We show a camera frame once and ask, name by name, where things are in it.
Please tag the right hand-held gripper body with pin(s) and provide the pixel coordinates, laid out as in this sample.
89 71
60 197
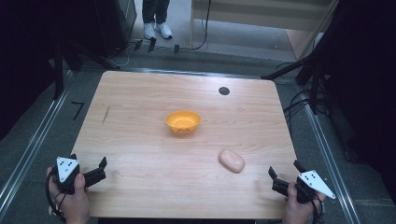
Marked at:
311 185

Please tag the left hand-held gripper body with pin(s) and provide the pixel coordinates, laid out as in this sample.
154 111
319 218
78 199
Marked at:
67 169

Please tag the person's right hand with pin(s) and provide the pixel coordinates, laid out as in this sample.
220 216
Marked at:
297 208

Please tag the person's left hand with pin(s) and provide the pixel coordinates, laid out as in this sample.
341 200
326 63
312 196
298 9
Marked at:
74 205

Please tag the pale pink oval bread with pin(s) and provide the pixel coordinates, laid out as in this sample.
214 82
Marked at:
231 160

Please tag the black corner tape mark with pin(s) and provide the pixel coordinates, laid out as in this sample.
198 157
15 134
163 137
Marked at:
78 110

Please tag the black tripod stand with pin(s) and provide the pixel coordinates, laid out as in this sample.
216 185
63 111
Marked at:
58 71
314 81

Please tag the orange plastic bowl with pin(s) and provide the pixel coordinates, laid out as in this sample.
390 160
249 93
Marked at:
183 122

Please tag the black round table grommet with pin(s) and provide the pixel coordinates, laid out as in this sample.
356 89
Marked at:
224 90

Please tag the dark curtain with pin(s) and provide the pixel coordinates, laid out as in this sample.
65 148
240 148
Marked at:
25 62
367 77

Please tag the black floor tape strip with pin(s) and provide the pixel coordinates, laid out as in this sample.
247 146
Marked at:
152 45
138 45
176 49

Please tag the dark cabinet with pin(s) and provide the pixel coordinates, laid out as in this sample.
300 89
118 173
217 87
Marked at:
115 25

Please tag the beige wooden shelf unit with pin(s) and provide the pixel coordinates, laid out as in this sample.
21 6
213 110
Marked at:
267 15

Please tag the metal floor rail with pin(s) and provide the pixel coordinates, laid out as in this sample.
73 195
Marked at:
330 161
31 146
199 73

